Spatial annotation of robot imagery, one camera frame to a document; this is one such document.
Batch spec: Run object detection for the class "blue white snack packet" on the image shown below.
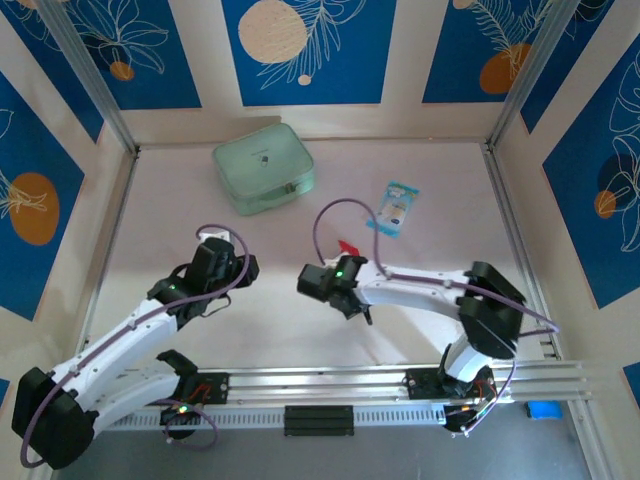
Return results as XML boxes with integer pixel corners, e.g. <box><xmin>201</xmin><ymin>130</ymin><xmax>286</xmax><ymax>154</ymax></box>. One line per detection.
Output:
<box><xmin>365</xmin><ymin>179</ymin><xmax>421</xmax><ymax>239</ymax></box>

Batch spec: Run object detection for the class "small black controller board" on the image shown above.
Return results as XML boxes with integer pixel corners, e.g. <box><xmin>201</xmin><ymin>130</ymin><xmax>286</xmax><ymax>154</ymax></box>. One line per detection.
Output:
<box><xmin>442</xmin><ymin>399</ymin><xmax>499</xmax><ymax>437</ymax></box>
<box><xmin>158</xmin><ymin>402</ymin><xmax>202</xmax><ymax>442</ymax></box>

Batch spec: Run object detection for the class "mint green zip pouch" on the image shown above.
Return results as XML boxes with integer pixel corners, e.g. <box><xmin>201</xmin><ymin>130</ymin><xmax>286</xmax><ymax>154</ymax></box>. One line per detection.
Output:
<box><xmin>211</xmin><ymin>123</ymin><xmax>318</xmax><ymax>217</ymax></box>

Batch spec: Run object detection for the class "small blue block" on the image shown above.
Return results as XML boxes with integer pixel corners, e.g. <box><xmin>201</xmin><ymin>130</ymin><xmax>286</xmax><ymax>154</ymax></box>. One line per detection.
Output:
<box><xmin>524</xmin><ymin>399</ymin><xmax>564</xmax><ymax>421</ymax></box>

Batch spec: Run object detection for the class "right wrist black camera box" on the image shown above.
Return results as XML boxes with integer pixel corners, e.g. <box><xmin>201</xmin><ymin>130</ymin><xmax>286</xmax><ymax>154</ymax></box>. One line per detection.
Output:
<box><xmin>297</xmin><ymin>263</ymin><xmax>337</xmax><ymax>301</ymax></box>

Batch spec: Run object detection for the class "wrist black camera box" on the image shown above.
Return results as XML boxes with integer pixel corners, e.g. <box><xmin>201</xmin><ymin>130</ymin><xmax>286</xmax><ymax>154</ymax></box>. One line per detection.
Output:
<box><xmin>192</xmin><ymin>227</ymin><xmax>239</xmax><ymax>287</ymax></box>
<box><xmin>297</xmin><ymin>263</ymin><xmax>337</xmax><ymax>301</ymax></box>

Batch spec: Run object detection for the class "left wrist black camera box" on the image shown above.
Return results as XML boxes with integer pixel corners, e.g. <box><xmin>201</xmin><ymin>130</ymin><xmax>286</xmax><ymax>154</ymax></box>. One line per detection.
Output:
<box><xmin>192</xmin><ymin>227</ymin><xmax>239</xmax><ymax>287</ymax></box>

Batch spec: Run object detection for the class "aluminium side rail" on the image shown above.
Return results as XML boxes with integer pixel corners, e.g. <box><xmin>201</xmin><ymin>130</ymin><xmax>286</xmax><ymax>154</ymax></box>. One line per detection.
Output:
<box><xmin>73</xmin><ymin>149</ymin><xmax>142</xmax><ymax>372</ymax></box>
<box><xmin>482</xmin><ymin>142</ymin><xmax>562</xmax><ymax>361</ymax></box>

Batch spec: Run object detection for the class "aluminium cross rail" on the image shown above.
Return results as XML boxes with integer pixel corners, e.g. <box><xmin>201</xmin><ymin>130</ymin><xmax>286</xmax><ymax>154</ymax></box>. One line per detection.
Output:
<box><xmin>42</xmin><ymin>359</ymin><xmax>599</xmax><ymax>409</ymax></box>

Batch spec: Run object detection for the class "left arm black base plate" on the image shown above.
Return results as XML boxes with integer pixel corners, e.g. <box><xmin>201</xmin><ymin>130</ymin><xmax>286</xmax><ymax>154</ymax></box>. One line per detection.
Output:
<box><xmin>177</xmin><ymin>370</ymin><xmax>231</xmax><ymax>406</ymax></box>

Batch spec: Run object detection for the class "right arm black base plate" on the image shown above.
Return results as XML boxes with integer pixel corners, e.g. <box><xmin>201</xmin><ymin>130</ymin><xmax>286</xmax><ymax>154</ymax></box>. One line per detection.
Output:
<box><xmin>405</xmin><ymin>367</ymin><xmax>496</xmax><ymax>401</ymax></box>

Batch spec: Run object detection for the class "black ribbed bracket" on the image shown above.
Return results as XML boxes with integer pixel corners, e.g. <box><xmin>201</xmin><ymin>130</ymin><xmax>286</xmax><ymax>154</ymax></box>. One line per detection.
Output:
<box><xmin>283</xmin><ymin>405</ymin><xmax>355</xmax><ymax>437</ymax></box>

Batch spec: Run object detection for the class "slotted grey cable duct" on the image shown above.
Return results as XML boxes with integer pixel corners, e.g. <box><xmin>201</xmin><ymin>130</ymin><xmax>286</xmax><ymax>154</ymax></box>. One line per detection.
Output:
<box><xmin>107</xmin><ymin>403</ymin><xmax>449</xmax><ymax>434</ymax></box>

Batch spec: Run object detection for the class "aluminium frame post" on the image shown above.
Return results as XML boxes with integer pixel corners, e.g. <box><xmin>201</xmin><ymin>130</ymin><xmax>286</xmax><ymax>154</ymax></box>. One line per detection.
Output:
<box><xmin>485</xmin><ymin>0</ymin><xmax>584</xmax><ymax>151</ymax></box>
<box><xmin>37</xmin><ymin>0</ymin><xmax>141</xmax><ymax>154</ymax></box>

